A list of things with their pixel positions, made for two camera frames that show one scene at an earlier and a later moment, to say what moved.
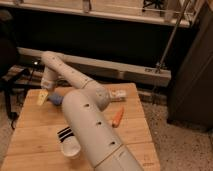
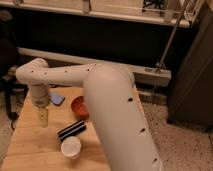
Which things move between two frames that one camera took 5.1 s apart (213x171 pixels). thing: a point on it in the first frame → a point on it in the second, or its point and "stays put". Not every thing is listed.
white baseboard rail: x=99 y=68 stays put
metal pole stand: x=161 y=64 stays put
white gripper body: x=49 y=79 → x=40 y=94
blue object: x=55 y=98 stays put
